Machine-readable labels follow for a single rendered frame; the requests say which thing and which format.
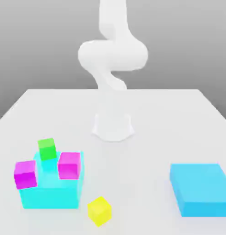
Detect small magenta cube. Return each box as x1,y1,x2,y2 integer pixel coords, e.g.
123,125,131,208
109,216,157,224
57,152,81,180
13,160,38,190

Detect small green cube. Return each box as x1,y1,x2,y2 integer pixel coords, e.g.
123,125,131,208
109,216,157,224
37,138,57,162

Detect large blue box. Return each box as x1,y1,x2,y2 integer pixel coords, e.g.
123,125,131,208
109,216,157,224
169,163,226,218

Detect small yellow cube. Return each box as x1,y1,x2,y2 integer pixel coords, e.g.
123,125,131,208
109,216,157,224
87,196,113,228

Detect large cyan box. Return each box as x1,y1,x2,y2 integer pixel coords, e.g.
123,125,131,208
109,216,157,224
19,151,85,210

